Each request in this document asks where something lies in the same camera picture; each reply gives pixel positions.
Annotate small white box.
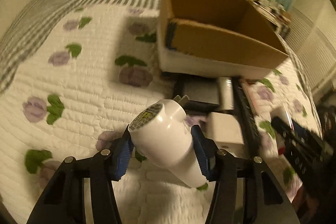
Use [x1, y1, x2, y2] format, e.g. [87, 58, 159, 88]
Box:
[206, 112, 245, 157]

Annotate white hair dryer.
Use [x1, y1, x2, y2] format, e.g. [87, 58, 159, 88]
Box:
[127, 100, 207, 188]

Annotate black flat box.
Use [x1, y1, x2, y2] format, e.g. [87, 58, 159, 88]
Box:
[173, 77, 220, 113]

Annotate white floral quilt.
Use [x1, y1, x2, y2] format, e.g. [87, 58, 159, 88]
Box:
[1, 5, 320, 223]

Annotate white wardrobe doors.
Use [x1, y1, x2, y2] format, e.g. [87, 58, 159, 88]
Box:
[286, 0, 335, 96]

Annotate white dressing table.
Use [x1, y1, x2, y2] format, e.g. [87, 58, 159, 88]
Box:
[250, 0, 291, 39]

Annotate brown cardboard box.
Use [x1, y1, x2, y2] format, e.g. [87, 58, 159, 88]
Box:
[157, 0, 288, 80]

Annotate grey checkered bedsheet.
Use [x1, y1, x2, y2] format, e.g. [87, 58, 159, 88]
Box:
[1, 0, 160, 92]

